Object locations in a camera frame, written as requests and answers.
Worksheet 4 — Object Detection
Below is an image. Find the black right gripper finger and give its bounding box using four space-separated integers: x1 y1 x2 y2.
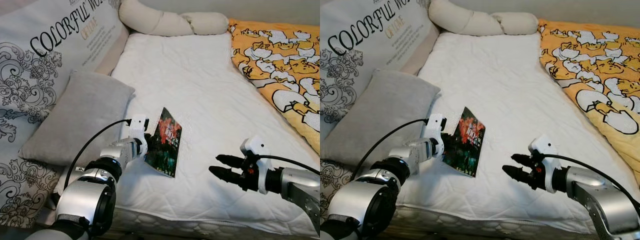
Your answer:
208 166 245 188
502 165 535 188
215 154 245 169
510 153 535 168

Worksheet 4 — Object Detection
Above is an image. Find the dark green red book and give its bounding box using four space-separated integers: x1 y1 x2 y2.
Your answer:
145 107 183 178
442 106 486 178

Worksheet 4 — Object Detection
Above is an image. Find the grey rectangular pillow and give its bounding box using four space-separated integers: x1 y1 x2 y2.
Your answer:
320 69 442 169
19 70 136 167

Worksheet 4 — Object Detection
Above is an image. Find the grey quilted mattress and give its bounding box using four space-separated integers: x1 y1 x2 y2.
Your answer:
107 207 321 240
395 210 601 240

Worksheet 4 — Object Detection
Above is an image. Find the white quilted mattress pad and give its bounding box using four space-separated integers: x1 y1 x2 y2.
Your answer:
52 31 321 236
360 31 640 236

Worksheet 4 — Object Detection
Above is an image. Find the orange duck print blanket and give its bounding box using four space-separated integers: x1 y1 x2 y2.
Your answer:
537 19 640 186
227 19 321 155

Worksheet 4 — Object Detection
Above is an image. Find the long beige bolster pillow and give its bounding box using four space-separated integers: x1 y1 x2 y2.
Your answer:
428 0 539 37
119 0 230 37

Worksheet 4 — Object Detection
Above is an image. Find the large grey printed headboard cushion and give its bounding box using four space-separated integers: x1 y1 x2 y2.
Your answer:
320 0 440 206
0 0 130 228

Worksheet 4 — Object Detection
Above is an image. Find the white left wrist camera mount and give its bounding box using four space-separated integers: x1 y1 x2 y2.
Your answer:
129 114 150 146
426 113 447 142

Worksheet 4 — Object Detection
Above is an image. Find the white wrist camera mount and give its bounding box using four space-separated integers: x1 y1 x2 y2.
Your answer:
426 113 447 142
529 134 560 194
240 135 273 194
129 114 150 146

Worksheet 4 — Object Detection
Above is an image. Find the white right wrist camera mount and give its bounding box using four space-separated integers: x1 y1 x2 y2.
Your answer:
529 134 560 194
240 135 273 194

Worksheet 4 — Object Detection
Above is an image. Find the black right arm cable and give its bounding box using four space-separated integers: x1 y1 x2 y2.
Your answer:
257 154 321 177
545 153 640 211

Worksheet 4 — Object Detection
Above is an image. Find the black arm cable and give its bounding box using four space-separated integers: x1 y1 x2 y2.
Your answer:
350 118 430 181
257 154 321 177
64 118 133 191
545 153 640 211

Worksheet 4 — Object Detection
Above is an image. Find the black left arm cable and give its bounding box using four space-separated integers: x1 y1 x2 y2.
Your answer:
64 118 133 191
350 118 430 181

